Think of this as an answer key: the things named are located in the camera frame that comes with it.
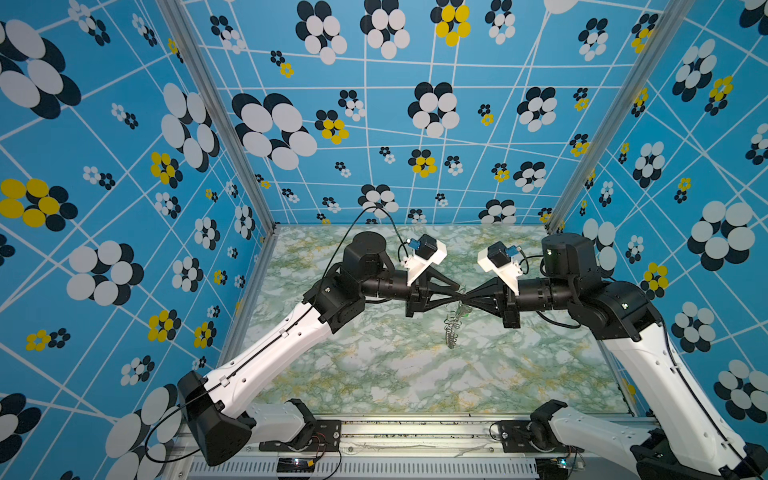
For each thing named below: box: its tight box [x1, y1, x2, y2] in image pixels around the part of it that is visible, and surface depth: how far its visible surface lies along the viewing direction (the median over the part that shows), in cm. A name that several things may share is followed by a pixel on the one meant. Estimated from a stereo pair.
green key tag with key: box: [456, 301, 472, 320], surface depth 58 cm
